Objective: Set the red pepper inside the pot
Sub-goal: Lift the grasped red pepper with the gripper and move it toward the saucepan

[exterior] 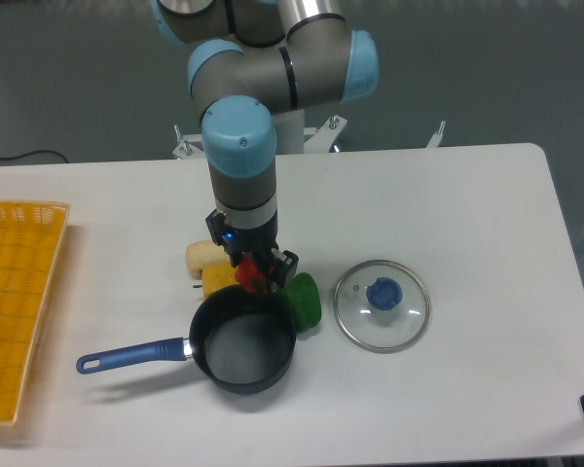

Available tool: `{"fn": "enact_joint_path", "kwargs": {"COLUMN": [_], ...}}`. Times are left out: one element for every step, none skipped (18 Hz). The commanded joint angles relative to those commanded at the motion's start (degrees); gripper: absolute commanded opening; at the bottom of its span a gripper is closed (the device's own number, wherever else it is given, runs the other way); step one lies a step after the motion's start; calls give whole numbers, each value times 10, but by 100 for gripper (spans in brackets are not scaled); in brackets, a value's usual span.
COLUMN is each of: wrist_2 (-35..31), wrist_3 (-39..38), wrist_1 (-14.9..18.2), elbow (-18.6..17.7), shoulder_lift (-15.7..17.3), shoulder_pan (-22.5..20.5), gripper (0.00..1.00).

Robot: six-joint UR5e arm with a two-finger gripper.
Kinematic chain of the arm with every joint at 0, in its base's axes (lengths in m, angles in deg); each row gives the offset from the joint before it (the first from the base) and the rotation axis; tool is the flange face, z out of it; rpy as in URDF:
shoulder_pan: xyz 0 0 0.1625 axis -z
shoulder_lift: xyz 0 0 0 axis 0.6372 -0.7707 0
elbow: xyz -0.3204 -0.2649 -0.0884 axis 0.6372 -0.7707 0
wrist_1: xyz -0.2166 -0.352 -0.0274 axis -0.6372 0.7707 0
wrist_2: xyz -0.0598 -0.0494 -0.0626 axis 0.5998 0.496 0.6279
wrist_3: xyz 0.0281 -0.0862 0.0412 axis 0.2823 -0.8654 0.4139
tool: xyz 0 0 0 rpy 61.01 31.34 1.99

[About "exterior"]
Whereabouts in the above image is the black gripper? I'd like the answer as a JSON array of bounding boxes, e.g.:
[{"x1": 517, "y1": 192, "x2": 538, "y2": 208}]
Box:
[{"x1": 205, "y1": 209, "x2": 299, "y2": 293}]

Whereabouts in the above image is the red toy pepper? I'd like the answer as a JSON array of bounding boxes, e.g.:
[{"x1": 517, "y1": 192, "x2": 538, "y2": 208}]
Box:
[{"x1": 235, "y1": 255, "x2": 269, "y2": 295}]

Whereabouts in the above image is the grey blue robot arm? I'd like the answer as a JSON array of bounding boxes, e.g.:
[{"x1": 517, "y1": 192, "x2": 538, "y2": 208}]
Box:
[{"x1": 151, "y1": 1, "x2": 380, "y2": 294}]

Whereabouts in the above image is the green toy pepper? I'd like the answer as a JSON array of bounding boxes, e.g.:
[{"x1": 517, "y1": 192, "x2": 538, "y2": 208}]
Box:
[{"x1": 280, "y1": 272, "x2": 322, "y2": 333}]

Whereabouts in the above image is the yellow toy corn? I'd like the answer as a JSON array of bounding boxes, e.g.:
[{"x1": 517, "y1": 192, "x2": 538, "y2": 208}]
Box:
[{"x1": 201, "y1": 262, "x2": 237, "y2": 299}]

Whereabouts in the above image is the beige toy bread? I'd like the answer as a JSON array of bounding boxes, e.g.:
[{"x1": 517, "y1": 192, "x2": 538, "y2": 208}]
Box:
[{"x1": 185, "y1": 240, "x2": 228, "y2": 279}]

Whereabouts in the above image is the glass lid blue knob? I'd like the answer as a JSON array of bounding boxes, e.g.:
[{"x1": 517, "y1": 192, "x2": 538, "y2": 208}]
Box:
[{"x1": 332, "y1": 260, "x2": 431, "y2": 354}]

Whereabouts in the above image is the yellow wicker basket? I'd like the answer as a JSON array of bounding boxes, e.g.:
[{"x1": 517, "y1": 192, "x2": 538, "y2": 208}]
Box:
[{"x1": 0, "y1": 199, "x2": 70, "y2": 426}]

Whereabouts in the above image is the black pot blue handle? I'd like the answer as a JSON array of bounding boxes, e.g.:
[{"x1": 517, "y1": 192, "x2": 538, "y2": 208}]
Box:
[{"x1": 76, "y1": 285, "x2": 296, "y2": 394}]

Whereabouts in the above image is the white table bracket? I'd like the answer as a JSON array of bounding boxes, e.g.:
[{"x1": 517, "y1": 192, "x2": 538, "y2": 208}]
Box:
[{"x1": 426, "y1": 120, "x2": 446, "y2": 149}]

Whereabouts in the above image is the black cable on floor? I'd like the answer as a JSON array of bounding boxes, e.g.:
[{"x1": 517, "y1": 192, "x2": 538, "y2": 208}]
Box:
[{"x1": 0, "y1": 149, "x2": 70, "y2": 164}]

